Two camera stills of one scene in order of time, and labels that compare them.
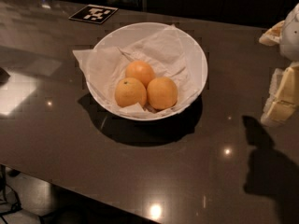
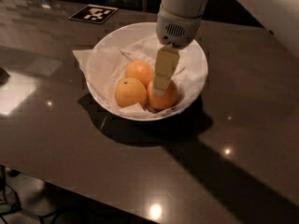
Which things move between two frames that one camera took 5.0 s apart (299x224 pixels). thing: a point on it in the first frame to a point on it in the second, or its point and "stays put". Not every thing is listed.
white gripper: (291, 35) to (176, 30)
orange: (129, 91) stays put
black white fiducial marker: (93, 14) stays put
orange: (162, 92) stays put
